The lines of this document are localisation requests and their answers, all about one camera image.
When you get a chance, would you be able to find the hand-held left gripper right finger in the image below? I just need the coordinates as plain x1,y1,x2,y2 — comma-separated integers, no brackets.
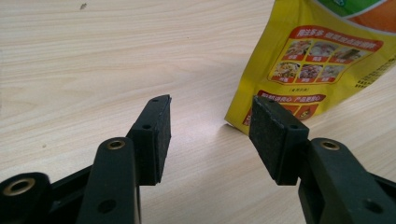
248,95,311,187

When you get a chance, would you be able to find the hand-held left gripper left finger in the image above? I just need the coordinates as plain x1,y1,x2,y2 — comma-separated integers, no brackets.
125,94,173,187

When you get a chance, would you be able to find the yellow spouted pouch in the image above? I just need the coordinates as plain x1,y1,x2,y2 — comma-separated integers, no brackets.
224,0,396,135

